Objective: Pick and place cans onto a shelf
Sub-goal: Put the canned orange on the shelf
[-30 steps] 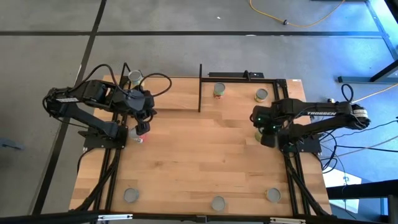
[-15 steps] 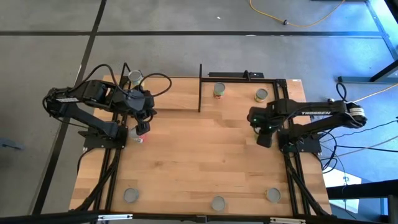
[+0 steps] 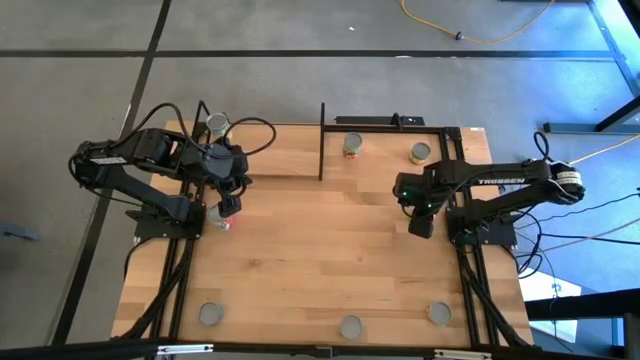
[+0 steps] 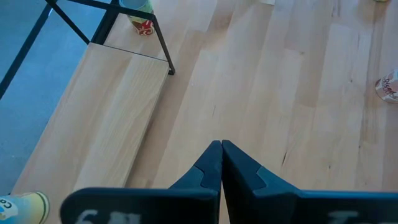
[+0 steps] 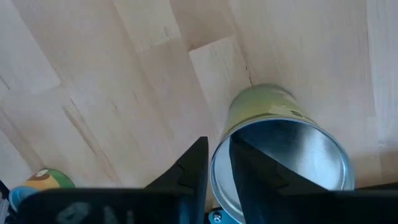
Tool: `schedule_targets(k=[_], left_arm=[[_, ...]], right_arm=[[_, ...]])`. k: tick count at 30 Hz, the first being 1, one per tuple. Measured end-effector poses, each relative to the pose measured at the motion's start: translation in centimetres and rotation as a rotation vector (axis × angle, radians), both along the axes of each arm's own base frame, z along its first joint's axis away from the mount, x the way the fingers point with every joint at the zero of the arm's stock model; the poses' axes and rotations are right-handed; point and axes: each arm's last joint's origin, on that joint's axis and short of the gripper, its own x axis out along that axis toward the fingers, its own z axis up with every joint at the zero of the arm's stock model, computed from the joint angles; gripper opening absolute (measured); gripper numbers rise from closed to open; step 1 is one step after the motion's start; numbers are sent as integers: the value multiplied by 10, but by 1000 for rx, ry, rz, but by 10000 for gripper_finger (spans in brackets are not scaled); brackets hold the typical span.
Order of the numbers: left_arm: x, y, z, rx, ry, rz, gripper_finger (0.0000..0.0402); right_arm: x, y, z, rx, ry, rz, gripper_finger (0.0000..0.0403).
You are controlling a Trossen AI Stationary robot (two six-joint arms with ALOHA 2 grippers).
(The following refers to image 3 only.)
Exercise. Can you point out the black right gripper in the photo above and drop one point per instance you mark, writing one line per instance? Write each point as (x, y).
(415, 195)

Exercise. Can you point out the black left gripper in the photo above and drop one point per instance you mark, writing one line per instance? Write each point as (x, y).
(232, 172)

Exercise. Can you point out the short green orange-fruit can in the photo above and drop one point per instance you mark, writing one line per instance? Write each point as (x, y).
(420, 151)

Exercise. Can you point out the yellow Carrots can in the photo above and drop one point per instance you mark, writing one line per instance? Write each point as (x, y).
(218, 124)

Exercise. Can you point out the short tin can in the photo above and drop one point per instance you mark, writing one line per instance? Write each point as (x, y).
(440, 313)

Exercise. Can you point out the short teal can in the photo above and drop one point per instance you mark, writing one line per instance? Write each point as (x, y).
(211, 314)

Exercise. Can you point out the strawberry dessert can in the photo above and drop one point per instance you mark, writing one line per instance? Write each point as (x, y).
(351, 327)

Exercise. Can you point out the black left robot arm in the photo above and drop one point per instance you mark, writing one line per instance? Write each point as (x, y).
(150, 145)

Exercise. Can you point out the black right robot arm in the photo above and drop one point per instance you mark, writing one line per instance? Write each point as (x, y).
(500, 181)

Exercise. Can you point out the black mounting bar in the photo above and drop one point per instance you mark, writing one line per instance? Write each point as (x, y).
(365, 120)

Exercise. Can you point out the white sheet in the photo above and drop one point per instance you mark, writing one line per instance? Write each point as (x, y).
(545, 290)

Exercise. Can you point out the black metal beam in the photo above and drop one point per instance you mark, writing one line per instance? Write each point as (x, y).
(590, 304)

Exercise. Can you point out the dark grey floor object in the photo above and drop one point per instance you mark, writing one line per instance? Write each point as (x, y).
(17, 231)

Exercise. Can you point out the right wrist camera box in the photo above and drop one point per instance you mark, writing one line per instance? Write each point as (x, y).
(421, 226)

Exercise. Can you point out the black aluminium frame rail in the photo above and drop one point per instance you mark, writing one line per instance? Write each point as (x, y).
(380, 130)
(469, 300)
(183, 280)

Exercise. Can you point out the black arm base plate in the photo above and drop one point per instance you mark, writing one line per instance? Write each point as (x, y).
(505, 235)
(150, 230)

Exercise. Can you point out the silver metal bracket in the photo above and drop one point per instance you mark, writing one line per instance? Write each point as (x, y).
(462, 354)
(185, 349)

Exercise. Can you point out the black metal desk frame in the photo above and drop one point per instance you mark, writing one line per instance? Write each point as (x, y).
(575, 127)

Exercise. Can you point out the black aluminium frame beam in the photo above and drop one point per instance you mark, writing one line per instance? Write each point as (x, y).
(260, 351)

